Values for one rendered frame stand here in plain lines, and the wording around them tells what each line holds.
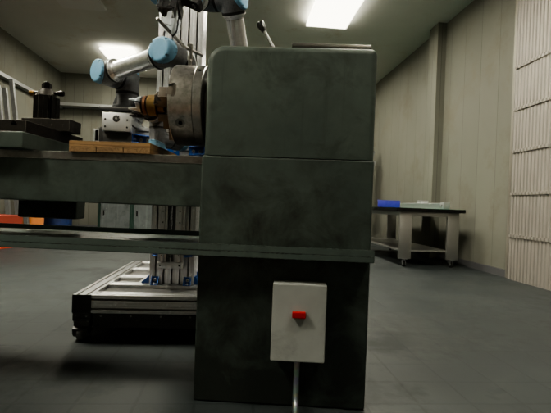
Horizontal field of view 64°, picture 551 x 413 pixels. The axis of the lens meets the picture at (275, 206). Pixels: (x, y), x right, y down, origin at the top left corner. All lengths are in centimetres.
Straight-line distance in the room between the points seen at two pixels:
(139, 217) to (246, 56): 720
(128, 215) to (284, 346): 735
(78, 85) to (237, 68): 970
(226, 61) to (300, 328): 95
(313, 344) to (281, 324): 12
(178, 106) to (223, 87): 20
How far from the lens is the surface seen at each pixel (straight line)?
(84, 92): 1116
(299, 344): 154
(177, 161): 166
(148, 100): 187
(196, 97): 170
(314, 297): 150
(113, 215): 878
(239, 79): 162
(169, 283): 262
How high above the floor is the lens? 70
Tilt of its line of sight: level
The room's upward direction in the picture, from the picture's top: 2 degrees clockwise
